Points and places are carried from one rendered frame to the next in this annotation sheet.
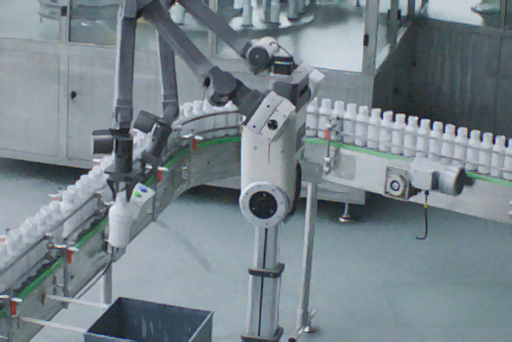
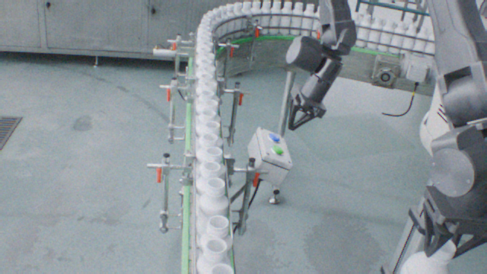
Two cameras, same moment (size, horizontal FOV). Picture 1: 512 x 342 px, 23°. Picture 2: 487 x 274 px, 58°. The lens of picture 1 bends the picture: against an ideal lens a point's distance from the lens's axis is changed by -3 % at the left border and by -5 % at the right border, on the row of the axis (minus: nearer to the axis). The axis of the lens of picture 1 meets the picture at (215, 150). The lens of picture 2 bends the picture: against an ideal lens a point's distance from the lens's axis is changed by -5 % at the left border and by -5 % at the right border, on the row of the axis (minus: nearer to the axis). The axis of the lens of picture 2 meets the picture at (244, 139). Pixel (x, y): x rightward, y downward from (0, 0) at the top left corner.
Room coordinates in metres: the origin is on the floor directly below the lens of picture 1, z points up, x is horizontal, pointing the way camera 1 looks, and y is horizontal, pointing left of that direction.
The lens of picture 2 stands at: (3.46, 0.75, 1.71)
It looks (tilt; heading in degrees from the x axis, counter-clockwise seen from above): 30 degrees down; 335
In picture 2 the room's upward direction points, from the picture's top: 8 degrees clockwise
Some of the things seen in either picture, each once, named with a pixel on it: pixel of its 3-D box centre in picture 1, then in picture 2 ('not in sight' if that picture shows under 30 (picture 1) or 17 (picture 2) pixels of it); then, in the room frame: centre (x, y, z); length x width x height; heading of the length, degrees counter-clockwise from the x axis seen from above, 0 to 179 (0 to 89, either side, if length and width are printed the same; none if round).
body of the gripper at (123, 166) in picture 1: (123, 164); (472, 192); (3.77, 0.27, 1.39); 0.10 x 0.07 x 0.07; 71
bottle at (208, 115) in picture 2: (97, 189); (206, 140); (4.44, 0.41, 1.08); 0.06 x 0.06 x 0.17
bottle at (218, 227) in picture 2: (55, 226); (214, 254); (4.04, 0.51, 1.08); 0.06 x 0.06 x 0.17
